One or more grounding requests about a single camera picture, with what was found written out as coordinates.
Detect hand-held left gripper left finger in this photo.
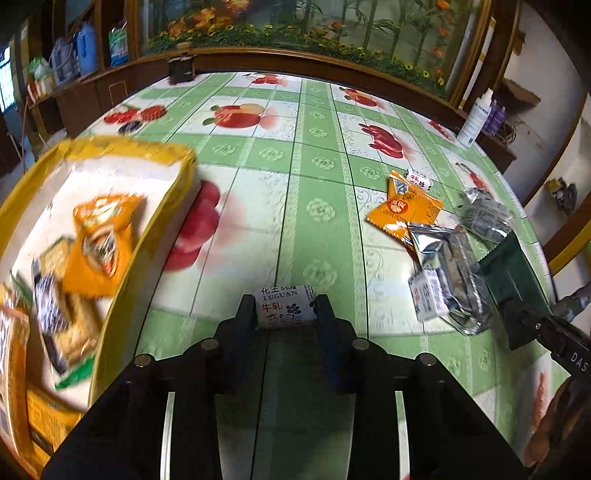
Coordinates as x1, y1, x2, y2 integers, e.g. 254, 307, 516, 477
41, 295, 259, 480

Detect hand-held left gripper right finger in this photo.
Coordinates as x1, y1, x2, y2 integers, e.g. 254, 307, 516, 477
314, 294, 527, 480

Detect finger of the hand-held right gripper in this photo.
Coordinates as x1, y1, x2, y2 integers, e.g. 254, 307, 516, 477
502, 301, 551, 352

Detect small white candy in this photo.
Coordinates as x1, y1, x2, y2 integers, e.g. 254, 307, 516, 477
255, 284, 317, 329
404, 168, 432, 191

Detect dark green snack packet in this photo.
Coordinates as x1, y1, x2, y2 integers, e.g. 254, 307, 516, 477
478, 233, 552, 315

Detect crinkled silver snack packet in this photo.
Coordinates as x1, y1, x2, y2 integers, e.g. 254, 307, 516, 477
457, 187, 515, 241

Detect small orange snack packet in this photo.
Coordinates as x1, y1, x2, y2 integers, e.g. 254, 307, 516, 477
367, 194, 444, 241

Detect orange snack packet with emblem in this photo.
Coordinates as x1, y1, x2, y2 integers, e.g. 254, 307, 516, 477
61, 193, 146, 297

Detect long cracker pack black stripe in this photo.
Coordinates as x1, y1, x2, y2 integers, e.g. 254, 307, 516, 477
30, 237, 101, 389

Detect white tray with yellow rim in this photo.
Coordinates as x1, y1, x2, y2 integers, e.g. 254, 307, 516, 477
0, 136, 200, 480

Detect large orange snack packet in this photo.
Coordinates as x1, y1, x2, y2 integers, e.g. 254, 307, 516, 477
25, 388, 85, 446

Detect person's right hand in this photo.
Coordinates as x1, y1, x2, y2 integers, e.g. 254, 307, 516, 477
526, 381, 581, 467

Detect grey metal flashlight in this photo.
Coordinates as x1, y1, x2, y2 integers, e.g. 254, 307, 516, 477
551, 284, 591, 321

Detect white milk candy box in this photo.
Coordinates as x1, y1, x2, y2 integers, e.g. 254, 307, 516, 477
409, 268, 451, 324

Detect green fruit print tablecloth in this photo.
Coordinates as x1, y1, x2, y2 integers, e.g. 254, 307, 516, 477
78, 71, 573, 480

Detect white spray bottle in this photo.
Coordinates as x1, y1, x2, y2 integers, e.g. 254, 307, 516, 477
456, 88, 494, 148

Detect dark glass jar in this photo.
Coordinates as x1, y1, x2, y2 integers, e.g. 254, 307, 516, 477
167, 54, 197, 85

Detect rolled white yellow mat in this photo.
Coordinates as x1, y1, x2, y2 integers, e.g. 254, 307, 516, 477
462, 16, 497, 109

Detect glass cabinet with artificial flowers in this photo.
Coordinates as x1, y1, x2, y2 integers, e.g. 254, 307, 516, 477
124, 0, 522, 109

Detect red white carton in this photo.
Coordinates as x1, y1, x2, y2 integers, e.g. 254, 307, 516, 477
28, 76, 56, 97

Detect grey thermos jug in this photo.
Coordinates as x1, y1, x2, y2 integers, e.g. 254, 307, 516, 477
51, 37, 77, 86

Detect blue thermos jug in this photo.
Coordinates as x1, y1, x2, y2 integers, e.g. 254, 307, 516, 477
76, 21, 99, 75

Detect green white bag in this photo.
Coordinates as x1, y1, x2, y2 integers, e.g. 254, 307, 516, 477
25, 58, 54, 81

